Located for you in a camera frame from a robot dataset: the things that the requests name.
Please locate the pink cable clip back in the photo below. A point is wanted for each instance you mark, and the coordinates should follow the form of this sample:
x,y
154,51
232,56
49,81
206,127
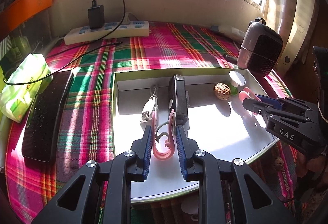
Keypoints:
x,y
167,130

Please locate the black charger adapter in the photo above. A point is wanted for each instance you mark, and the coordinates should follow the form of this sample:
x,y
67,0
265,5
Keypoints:
x,y
96,17

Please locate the black patterned box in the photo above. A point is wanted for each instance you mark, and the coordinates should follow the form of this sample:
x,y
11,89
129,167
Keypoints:
x,y
320,68

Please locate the white round earbud device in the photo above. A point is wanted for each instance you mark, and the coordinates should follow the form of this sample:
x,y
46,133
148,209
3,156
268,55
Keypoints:
x,y
189,207

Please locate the green tissue pack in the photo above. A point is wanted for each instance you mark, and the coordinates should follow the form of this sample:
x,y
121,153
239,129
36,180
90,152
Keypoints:
x,y
31,76

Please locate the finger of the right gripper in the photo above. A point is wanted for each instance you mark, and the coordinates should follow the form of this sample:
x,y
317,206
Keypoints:
x,y
291,117
284,104

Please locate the white power strip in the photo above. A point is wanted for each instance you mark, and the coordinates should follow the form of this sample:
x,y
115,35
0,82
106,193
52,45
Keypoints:
x,y
108,31

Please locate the heart pattern curtain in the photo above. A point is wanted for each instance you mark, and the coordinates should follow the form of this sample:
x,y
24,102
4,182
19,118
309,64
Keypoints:
x,y
294,21

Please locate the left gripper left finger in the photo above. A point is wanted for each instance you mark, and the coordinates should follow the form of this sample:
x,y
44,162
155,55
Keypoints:
x,y
101,192

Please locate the plaid pink green cloth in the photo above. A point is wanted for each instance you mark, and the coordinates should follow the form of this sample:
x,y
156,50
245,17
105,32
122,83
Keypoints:
x,y
86,130

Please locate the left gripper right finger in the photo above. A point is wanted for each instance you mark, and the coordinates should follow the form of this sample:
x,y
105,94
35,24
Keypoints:
x,y
228,191

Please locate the brown walnut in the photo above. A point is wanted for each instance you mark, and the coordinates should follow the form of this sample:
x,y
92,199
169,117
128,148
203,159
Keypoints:
x,y
278,164
222,91

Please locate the small desktop fan heater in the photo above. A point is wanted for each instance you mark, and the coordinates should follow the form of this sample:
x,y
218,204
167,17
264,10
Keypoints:
x,y
260,48

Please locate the white green open box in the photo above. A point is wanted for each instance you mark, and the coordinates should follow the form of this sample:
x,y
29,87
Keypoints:
x,y
222,128

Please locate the black smartphone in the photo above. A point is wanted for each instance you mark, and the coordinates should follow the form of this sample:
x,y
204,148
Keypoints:
x,y
44,119

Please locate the white green round stand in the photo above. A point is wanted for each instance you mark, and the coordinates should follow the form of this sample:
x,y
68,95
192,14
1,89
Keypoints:
x,y
236,80

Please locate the person's right hand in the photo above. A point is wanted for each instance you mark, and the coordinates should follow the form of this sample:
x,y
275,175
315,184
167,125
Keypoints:
x,y
319,164

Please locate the orange storage box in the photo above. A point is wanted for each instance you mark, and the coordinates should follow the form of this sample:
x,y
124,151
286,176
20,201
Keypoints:
x,y
19,12

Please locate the black rectangular power bank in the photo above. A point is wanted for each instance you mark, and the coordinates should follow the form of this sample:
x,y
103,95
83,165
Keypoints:
x,y
178,99

